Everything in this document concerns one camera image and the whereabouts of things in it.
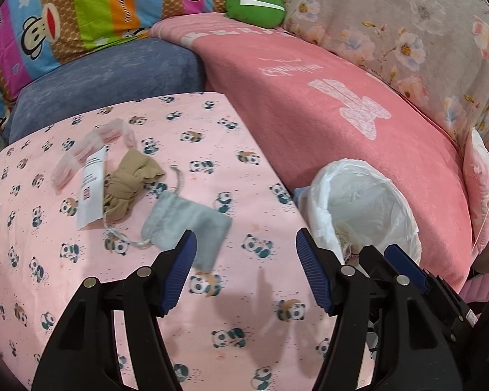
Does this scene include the colourful monkey print pillow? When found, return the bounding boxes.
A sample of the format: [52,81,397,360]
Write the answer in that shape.
[0,0,246,103]

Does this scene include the clear plastic packaging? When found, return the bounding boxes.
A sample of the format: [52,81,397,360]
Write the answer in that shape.
[51,119,136,195]

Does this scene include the bin with white liner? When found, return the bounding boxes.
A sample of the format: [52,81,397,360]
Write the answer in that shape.
[307,160,423,270]

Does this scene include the white label card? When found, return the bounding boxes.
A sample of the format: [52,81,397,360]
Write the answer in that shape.
[77,147,108,231]

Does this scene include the grey floral blanket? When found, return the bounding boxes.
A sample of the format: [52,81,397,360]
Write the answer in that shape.
[244,0,489,160]

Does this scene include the blue sofa cushion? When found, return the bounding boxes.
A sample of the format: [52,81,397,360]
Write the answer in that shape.
[2,37,207,144]

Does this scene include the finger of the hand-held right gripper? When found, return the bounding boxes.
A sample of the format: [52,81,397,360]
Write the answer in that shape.
[384,243,430,295]
[358,245,393,285]

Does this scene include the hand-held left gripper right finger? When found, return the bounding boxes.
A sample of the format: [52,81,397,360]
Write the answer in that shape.
[295,227,454,391]

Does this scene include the beige stocking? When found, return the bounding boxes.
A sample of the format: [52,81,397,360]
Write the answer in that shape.
[102,149,167,221]

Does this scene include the green round cushion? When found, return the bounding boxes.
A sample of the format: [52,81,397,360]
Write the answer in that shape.
[225,0,287,30]

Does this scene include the pink pillow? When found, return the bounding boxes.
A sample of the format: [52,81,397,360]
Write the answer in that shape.
[462,128,489,250]

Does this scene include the grey drawstring pouch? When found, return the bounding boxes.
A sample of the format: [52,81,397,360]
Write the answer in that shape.
[104,165,233,272]

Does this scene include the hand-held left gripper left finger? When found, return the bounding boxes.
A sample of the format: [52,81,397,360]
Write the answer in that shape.
[33,229,198,391]

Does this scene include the pink blanket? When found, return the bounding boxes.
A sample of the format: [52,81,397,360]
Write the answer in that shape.
[149,12,476,291]

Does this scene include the pink panda print cloth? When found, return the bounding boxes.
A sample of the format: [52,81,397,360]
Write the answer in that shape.
[0,92,352,391]

